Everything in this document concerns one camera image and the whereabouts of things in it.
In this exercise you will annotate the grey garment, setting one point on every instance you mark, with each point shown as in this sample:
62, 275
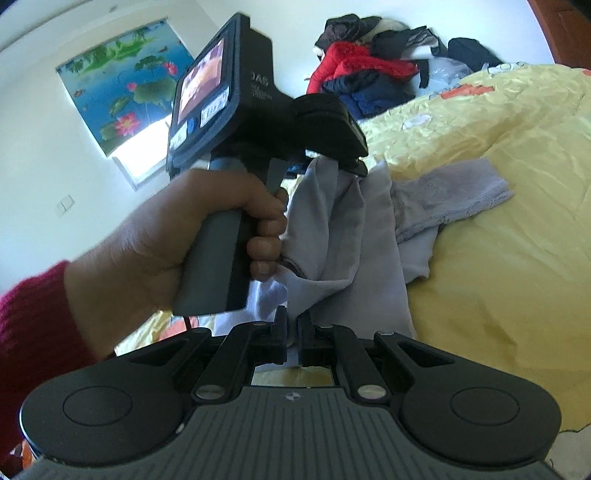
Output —
351, 249

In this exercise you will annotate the wooden door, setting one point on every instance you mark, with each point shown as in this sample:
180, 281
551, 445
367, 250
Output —
568, 23

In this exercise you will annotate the yellow printed quilt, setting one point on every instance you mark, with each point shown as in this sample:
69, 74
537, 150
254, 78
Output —
508, 277

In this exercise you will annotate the clear plastic bag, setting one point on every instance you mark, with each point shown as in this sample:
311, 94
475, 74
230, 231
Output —
448, 74

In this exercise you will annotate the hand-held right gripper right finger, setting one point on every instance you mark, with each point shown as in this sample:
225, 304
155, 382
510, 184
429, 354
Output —
305, 341

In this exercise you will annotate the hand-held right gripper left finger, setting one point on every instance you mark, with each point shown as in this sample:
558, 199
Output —
280, 339

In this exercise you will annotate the black bag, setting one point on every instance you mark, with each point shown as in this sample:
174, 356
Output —
473, 53

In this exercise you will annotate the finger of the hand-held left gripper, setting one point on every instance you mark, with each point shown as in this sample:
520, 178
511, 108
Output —
353, 167

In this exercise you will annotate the window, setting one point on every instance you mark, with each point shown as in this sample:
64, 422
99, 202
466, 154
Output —
141, 161

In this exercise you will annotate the pile of clothes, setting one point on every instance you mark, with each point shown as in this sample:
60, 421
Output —
364, 64

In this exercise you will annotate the lotus print window blind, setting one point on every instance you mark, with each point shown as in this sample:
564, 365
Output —
124, 83

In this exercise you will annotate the person's left hand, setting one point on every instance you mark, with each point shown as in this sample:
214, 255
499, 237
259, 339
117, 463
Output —
152, 249

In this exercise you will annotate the white wall socket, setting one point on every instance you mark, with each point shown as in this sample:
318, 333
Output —
65, 204

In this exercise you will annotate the person's left forearm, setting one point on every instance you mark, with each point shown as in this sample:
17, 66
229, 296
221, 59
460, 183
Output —
32, 341

